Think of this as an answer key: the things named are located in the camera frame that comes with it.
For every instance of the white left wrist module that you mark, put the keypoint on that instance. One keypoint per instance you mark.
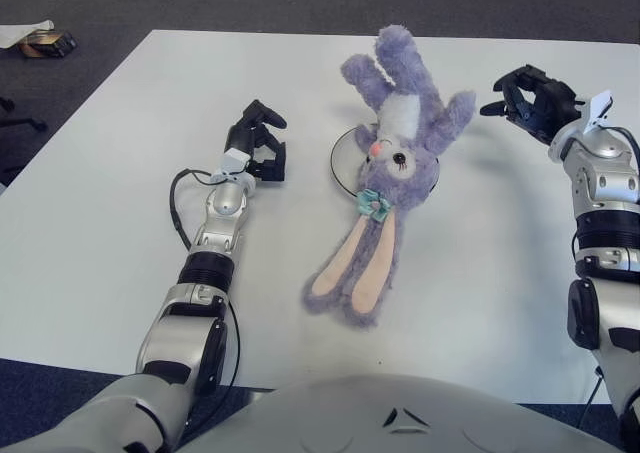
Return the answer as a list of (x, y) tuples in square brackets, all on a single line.
[(235, 160)]

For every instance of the white plate with black rim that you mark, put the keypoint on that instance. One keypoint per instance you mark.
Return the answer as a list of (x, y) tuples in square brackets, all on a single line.
[(345, 160)]

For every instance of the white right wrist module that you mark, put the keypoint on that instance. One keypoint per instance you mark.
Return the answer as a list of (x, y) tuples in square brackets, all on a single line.
[(599, 109)]

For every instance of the brown black box on floor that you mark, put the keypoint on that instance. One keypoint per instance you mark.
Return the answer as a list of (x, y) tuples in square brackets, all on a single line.
[(50, 44)]

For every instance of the purple plush bunny doll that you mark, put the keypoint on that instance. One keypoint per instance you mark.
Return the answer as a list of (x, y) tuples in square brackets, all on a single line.
[(395, 173)]

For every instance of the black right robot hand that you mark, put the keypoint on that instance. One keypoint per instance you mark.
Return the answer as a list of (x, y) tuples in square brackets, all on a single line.
[(545, 105)]

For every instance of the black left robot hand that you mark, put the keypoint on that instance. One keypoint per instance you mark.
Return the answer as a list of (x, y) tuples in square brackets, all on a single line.
[(242, 135)]

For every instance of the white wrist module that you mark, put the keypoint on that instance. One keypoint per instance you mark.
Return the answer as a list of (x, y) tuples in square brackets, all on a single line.
[(599, 109), (235, 160)]

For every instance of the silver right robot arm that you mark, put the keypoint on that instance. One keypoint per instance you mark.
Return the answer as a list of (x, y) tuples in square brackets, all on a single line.
[(605, 198)]

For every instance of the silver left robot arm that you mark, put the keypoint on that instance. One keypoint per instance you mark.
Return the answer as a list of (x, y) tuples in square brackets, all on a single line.
[(215, 238)]

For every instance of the black office chair base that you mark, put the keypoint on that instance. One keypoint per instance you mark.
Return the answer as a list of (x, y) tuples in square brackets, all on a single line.
[(22, 122)]

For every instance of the grey robot torso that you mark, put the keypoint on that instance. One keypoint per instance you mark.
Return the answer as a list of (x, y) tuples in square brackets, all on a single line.
[(350, 423)]

